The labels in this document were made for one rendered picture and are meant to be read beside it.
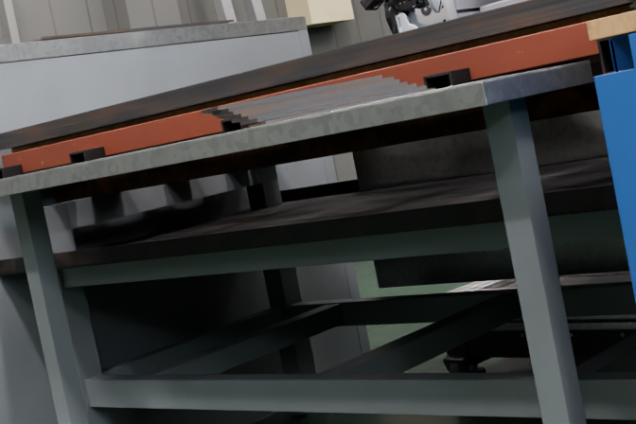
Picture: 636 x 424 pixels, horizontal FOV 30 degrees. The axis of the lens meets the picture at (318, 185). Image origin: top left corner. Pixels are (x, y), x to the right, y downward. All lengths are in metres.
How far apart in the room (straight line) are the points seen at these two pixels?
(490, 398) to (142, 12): 4.09
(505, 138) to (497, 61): 0.27
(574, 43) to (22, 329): 1.50
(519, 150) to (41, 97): 1.54
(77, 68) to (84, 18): 2.91
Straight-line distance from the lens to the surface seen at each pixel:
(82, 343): 2.66
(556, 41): 1.72
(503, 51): 1.76
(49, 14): 5.71
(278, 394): 2.22
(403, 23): 2.61
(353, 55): 1.93
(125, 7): 5.72
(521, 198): 1.53
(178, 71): 3.10
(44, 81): 2.84
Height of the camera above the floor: 0.74
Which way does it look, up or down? 3 degrees down
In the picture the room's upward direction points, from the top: 11 degrees counter-clockwise
